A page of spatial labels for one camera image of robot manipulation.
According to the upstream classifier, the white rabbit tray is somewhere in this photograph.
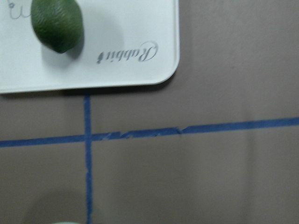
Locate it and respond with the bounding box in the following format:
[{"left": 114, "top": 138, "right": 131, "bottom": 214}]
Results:
[{"left": 0, "top": 0, "right": 180, "bottom": 94}]

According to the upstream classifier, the green lime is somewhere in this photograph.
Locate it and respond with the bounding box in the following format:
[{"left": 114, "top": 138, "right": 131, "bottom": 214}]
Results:
[{"left": 30, "top": 0, "right": 84, "bottom": 54}]

